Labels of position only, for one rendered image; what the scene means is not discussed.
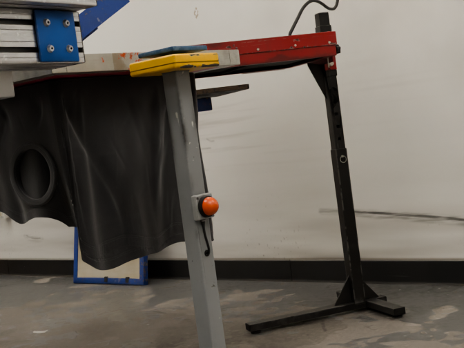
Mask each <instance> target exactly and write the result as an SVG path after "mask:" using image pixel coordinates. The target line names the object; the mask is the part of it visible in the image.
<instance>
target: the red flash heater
mask: <svg viewBox="0 0 464 348"><path fill-rule="evenodd" d="M336 44H337V39H336V31H331V32H330V31H328V32H317V33H310V34H303V35H289V36H281V37H268V38H261V39H247V40H239V41H226V42H218V43H205V44H198V45H191V46H207V50H239V56H240V65H236V66H230V67H226V68H219V69H215V70H209V71H205V72H199V73H194V75H195V79H199V78H206V77H218V76H225V75H236V74H243V73H255V72H262V71H268V70H280V69H287V68H293V67H296V66H301V65H303V64H307V63H310V64H319V65H323V64H328V62H327V58H329V63H331V62H334V56H336V55H337V54H336Z"/></svg>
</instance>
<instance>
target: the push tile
mask: <svg viewBox="0 0 464 348"><path fill-rule="evenodd" d="M204 50H207V46H170V47H167V48H161V49H158V50H152V51H149V52H143V53H140V54H138V57H139V58H140V59H148V58H157V57H163V56H167V55H172V54H187V53H194V52H201V51H204Z"/></svg>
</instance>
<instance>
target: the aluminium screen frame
mask: <svg viewBox="0 0 464 348"><path fill-rule="evenodd" d="M210 52H216V53H217V54H218V58H219V63H220V65H219V66H216V67H213V68H212V69H208V70H202V71H198V72H194V73H201V72H205V71H209V70H215V69H219V68H226V67H230V66H236V65H240V56H239V50H204V51H201V52H194V53H210ZM140 53H143V52H117V53H92V54H85V60H86V62H85V63H82V64H77V65H73V66H66V67H63V68H57V69H53V70H29V71H12V80H13V85H15V84H21V83H24V82H28V81H33V80H37V79H43V78H46V77H52V76H55V75H79V74H93V73H120V72H130V67H129V65H130V64H131V63H135V62H139V61H144V60H148V59H154V58H148V59H140V58H139V57H138V54H140ZM217 67H219V68H217Z"/></svg>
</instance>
